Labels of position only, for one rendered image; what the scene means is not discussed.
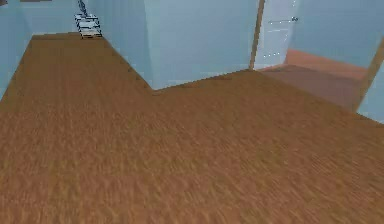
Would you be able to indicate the pale white room door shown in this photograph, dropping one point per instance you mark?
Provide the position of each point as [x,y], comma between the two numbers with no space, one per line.
[276,33]

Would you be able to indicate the black white shelf rack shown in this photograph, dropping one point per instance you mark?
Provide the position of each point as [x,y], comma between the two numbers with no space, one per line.
[88,26]

